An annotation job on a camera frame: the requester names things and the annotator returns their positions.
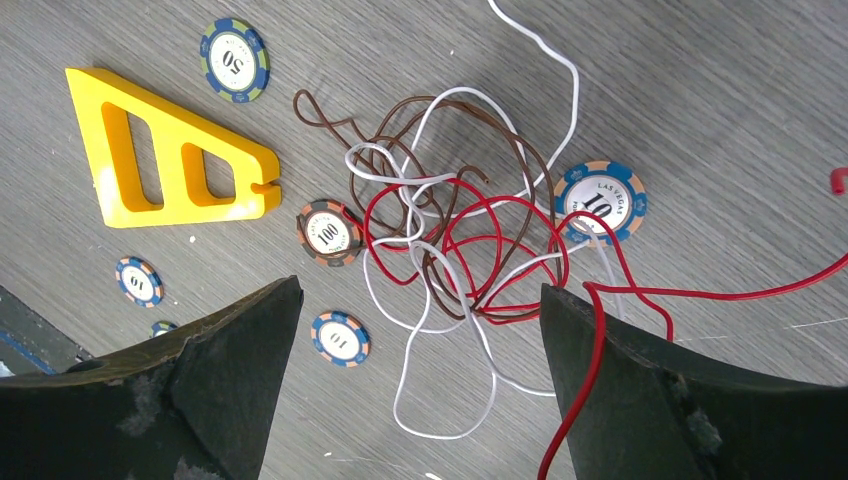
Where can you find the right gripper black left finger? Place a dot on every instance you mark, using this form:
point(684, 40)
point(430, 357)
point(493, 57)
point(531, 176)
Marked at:
point(195, 403)

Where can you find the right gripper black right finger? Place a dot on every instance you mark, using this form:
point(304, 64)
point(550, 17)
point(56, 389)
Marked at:
point(660, 411)

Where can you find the dark chip lowest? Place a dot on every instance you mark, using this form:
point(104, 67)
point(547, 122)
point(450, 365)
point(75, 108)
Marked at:
point(162, 327)

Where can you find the dark chip lower left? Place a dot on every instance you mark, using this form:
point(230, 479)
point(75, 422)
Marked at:
point(139, 281)

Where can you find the dark chip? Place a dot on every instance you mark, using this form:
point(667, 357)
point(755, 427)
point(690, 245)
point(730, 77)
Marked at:
point(340, 338)
point(234, 60)
point(139, 281)
point(608, 190)

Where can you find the dark chip middle right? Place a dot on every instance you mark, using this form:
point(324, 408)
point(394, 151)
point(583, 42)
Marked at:
point(340, 338)

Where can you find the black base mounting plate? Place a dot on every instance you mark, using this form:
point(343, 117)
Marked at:
point(31, 344)

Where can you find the dark chip upper right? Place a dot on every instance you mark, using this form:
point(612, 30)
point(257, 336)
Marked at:
point(608, 190)

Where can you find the dark chip upper left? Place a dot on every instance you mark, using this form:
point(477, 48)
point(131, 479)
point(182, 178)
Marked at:
point(234, 60)

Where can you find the yellow triangular plastic frame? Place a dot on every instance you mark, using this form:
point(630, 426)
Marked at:
point(207, 173)

